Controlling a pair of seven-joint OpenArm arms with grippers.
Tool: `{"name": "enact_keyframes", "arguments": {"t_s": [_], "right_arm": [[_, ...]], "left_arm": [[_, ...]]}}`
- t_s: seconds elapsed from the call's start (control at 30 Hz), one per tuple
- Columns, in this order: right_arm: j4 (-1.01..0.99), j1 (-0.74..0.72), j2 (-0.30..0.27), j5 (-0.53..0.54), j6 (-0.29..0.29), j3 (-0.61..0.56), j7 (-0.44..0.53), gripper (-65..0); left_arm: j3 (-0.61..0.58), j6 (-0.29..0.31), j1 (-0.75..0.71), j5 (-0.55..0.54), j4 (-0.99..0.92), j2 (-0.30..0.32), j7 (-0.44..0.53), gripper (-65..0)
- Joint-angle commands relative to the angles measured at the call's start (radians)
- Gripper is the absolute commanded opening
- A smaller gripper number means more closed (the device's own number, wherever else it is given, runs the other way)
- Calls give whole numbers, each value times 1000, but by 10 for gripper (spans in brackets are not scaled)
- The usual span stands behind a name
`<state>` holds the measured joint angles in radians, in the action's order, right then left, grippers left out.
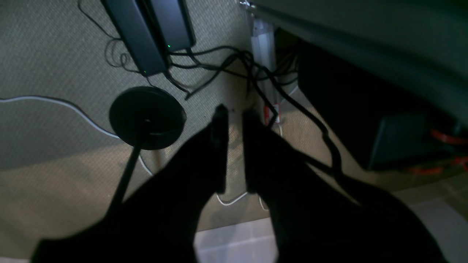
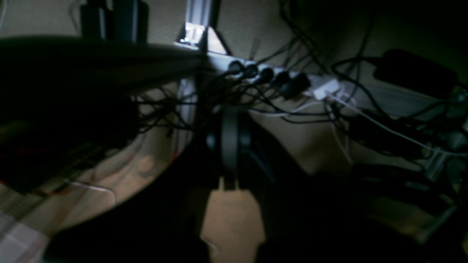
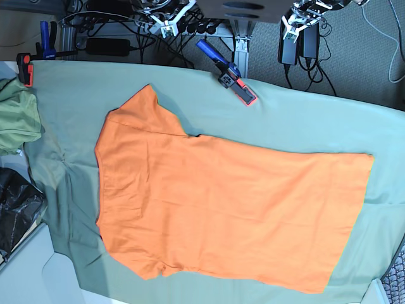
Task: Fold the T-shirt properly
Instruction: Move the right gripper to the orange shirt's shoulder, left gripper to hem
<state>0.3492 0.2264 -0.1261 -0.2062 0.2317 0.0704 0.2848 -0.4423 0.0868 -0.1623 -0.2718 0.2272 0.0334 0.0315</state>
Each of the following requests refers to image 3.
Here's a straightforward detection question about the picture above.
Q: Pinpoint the black power adapter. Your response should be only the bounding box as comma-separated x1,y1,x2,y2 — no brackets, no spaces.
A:
299,23,320,60
278,12,298,65

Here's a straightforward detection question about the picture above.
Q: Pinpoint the black power adapter right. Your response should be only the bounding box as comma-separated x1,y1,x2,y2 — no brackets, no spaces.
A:
299,23,320,60

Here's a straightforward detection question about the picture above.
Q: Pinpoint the green table cloth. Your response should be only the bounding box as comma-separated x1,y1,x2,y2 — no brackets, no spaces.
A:
25,61,404,303

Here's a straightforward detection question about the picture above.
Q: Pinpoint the robot arm at left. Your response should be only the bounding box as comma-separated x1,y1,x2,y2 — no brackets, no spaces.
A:
281,0,369,43

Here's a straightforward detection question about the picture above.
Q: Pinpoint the blue orange bar clamp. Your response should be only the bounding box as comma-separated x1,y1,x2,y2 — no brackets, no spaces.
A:
196,39,258,106

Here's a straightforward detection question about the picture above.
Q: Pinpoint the grey patterned chair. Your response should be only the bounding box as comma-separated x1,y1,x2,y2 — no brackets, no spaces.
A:
381,243,405,304

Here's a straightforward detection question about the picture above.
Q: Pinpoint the robot arm at right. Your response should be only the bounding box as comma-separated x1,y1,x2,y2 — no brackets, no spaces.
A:
137,0,196,39

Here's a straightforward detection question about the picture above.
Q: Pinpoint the olive green garment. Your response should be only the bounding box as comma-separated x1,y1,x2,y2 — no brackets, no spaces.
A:
1,78,42,156

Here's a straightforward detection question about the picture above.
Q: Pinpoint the aluminium frame post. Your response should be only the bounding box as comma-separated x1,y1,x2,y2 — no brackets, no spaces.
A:
230,20,256,78

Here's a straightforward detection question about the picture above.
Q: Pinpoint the black plastic bag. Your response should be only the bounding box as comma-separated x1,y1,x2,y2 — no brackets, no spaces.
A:
1,168,45,262

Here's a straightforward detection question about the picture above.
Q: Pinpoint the orange T-shirt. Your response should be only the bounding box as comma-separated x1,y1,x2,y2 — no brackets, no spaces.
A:
95,85,374,293

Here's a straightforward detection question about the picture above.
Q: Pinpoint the black power adapter left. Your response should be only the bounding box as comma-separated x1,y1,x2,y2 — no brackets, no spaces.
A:
278,12,298,65

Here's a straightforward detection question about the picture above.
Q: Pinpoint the black power strip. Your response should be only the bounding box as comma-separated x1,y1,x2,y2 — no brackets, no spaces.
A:
178,18,223,35

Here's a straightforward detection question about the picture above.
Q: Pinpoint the blue clamp at left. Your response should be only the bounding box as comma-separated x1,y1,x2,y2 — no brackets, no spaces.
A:
16,21,78,87

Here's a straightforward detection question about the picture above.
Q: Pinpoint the black power brick left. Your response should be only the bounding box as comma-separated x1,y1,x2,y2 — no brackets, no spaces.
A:
85,38,131,56

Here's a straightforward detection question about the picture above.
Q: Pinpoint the white cable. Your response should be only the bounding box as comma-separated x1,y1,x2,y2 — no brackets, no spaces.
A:
360,0,405,84

